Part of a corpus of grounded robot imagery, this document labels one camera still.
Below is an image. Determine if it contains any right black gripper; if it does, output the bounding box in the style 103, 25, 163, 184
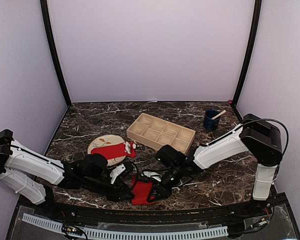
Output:
146, 163, 184, 202

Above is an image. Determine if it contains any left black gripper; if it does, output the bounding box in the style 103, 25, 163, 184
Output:
83, 174, 135, 203

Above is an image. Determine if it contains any red santa sock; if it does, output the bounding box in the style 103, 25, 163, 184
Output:
90, 141, 137, 160
131, 175, 154, 206

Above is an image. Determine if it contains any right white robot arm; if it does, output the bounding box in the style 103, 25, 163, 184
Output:
146, 113, 287, 217

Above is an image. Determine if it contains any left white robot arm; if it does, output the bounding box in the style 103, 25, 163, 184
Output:
0, 129, 135, 218

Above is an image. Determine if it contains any round painted wooden plate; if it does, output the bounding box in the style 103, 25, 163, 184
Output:
87, 134, 127, 167

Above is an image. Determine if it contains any wooden compartment tray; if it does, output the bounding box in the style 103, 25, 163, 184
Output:
126, 113, 196, 154

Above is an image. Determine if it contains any dark blue enamel mug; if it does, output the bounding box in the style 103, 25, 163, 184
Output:
203, 109, 221, 131

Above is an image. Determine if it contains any wooden stick in mug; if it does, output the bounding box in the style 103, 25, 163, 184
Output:
211, 110, 227, 120

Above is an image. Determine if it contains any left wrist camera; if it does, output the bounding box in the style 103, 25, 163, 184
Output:
109, 162, 134, 185

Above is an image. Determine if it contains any black front table rail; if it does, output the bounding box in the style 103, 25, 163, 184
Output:
56, 201, 250, 225

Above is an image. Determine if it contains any white slotted cable duct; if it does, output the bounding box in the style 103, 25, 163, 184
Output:
21, 213, 229, 240

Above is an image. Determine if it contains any left black frame post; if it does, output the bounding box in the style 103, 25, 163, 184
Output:
40, 0, 72, 108

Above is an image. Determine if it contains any black frame post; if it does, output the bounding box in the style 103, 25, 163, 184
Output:
231, 0, 262, 109
40, 0, 72, 108

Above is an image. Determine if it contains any right black frame post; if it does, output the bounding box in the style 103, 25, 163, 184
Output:
231, 0, 262, 109

